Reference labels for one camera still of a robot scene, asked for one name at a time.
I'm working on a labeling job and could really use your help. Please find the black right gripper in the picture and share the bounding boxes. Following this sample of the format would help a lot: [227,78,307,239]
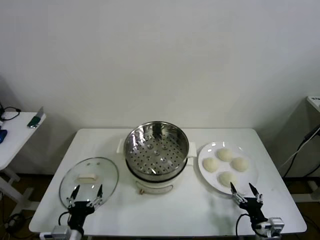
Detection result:
[229,181,270,238]

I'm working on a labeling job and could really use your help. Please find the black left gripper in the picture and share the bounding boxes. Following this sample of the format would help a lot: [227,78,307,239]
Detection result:
[65,184,104,232]

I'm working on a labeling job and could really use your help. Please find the white steamed baozi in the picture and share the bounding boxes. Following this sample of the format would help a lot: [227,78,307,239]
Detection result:
[201,157,220,173]
[216,147,233,162]
[230,156,250,173]
[218,171,237,188]

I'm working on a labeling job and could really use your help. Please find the round glass lid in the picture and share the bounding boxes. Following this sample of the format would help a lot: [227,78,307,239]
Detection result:
[58,156,119,210]

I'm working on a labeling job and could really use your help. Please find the stainless steel steamer basket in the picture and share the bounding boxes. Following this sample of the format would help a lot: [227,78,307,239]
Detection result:
[116,121,198,177]

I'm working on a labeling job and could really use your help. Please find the white round plate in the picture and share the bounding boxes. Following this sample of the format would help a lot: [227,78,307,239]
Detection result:
[197,141,258,196]

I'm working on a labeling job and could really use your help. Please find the white electric cooker pot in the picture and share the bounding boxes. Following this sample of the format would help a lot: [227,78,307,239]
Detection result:
[116,139,195,196]

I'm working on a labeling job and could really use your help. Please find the white cabinet stand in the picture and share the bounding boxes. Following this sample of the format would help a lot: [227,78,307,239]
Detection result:
[282,96,320,203]

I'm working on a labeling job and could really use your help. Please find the white side table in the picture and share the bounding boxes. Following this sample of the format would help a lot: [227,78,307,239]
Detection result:
[0,111,48,210]

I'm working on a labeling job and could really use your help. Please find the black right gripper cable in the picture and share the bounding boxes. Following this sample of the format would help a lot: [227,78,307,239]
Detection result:
[236,213,257,237]

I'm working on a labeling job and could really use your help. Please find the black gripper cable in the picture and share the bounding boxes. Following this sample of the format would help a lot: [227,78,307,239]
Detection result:
[236,213,257,237]
[58,210,72,227]

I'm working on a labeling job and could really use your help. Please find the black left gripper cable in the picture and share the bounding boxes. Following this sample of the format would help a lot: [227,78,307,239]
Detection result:
[58,210,72,227]

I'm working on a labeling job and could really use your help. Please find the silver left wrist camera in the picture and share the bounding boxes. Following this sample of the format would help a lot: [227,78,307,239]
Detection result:
[51,225,72,240]

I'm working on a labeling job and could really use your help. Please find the white cable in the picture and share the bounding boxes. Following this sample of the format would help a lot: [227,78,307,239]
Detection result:
[279,146,309,169]

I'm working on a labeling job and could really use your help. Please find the black cable with plug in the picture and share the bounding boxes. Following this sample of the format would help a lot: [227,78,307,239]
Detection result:
[283,124,320,179]

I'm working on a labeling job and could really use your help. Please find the black cable on side table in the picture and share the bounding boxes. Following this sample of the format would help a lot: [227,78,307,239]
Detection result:
[0,104,21,121]

